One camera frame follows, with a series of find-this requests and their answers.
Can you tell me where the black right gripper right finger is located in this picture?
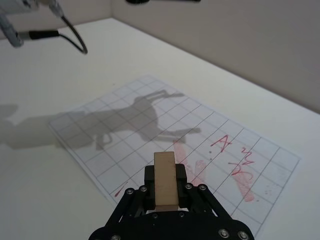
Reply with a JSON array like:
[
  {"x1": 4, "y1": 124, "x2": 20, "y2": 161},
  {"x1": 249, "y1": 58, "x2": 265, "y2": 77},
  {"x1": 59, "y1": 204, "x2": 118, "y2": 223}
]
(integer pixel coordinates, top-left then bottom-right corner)
[{"x1": 174, "y1": 163, "x2": 233, "y2": 222}]

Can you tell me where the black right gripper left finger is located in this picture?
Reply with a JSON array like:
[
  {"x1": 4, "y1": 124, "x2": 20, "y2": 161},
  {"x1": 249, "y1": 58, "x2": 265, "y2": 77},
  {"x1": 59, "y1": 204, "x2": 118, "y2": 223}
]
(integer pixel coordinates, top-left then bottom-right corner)
[{"x1": 104, "y1": 164, "x2": 157, "y2": 226}]

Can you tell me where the pale wooden block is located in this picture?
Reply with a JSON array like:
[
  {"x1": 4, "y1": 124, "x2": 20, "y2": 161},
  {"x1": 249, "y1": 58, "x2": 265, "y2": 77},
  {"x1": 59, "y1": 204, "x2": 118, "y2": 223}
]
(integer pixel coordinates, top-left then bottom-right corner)
[{"x1": 153, "y1": 150, "x2": 180, "y2": 212}]

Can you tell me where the white grid paper sheet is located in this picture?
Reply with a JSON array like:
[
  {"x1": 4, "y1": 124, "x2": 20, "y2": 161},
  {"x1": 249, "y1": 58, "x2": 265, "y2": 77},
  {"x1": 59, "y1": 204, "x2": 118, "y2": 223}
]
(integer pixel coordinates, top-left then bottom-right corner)
[{"x1": 48, "y1": 74, "x2": 302, "y2": 239}]

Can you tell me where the thin black looped cable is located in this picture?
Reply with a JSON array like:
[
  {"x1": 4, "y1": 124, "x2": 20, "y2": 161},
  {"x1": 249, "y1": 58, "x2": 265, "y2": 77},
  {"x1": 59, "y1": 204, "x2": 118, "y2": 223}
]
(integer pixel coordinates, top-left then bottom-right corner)
[{"x1": 28, "y1": 3, "x2": 89, "y2": 55}]

